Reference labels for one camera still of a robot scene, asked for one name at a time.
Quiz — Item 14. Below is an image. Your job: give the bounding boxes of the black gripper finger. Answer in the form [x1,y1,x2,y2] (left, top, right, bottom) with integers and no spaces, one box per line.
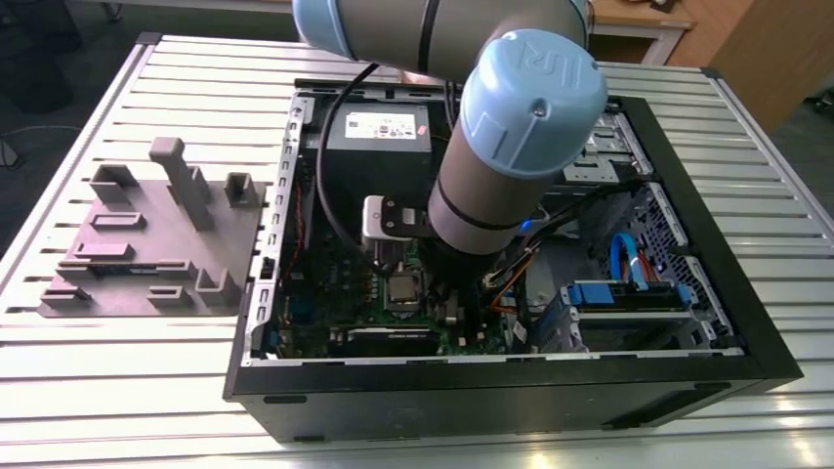
[437,290,468,326]

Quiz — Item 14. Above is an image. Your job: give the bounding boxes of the silver square CPU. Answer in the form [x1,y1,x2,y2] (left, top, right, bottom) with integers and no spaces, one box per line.
[389,276,422,302]

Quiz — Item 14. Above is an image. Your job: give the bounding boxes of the CPU socket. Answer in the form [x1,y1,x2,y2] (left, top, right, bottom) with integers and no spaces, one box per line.
[381,271,430,317]

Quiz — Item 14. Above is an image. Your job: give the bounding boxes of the metal socket cover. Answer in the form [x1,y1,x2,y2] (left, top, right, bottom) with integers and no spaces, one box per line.
[382,271,429,314]

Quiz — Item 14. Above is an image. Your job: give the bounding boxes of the black graphics card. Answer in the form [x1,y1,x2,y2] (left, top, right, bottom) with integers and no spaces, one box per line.
[329,324,444,358]

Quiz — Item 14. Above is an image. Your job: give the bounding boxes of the hard disk in blue carrier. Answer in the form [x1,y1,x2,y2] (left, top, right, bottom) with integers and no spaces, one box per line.
[565,280,696,314]

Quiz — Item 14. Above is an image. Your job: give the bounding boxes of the green motherboard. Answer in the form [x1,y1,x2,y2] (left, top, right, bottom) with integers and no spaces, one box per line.
[277,227,517,358]

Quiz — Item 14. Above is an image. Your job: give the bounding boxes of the black open PC case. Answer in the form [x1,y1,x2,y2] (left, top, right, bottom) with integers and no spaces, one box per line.
[223,77,805,444]

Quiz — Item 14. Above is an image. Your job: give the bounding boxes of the grey power supply unit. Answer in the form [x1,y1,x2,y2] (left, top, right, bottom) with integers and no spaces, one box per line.
[302,101,456,235]

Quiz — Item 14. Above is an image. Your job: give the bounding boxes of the silver drive cage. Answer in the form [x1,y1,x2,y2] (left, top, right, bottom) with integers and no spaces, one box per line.
[544,105,656,212]

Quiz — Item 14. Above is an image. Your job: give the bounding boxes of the grey parts rack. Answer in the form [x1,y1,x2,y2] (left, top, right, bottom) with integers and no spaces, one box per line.
[37,136,273,320]

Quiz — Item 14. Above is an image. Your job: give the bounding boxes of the RAM stick blue label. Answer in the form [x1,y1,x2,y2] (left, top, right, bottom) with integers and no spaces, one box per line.
[87,265,163,277]

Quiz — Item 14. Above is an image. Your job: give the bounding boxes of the wooden desk white legs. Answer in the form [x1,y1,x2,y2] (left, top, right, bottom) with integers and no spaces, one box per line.
[584,0,697,67]

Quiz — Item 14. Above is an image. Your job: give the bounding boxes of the wooden cabinet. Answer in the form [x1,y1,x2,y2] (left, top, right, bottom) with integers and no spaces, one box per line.
[671,0,834,136]

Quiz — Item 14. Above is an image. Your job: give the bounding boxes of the orange wire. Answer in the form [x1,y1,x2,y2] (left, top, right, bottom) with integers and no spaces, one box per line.
[486,280,524,315]

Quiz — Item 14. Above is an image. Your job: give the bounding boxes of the small black white camera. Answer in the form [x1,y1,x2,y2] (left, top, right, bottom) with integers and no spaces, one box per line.
[382,195,433,239]

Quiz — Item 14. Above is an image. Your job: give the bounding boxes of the blue ribbon wires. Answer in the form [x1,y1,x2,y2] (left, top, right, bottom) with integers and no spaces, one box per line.
[529,291,564,354]

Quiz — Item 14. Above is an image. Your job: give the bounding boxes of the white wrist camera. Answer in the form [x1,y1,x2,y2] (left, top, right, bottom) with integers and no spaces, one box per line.
[362,194,418,246]

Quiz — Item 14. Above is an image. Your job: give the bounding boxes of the black cable bundle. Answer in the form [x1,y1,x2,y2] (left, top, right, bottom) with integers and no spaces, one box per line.
[485,180,646,289]

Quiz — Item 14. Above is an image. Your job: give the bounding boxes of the blue flat wire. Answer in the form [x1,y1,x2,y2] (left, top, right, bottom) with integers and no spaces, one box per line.
[610,233,654,293]

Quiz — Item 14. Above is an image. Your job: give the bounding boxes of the silver disk bay frame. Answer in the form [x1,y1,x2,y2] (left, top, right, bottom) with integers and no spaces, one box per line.
[557,280,749,354]

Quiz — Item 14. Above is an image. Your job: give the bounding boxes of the red flat wire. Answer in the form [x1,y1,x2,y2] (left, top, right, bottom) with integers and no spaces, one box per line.
[633,243,661,290]

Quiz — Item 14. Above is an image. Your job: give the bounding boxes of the black camera cable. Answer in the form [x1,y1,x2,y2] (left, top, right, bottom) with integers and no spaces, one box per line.
[314,62,397,278]
[445,80,460,138]

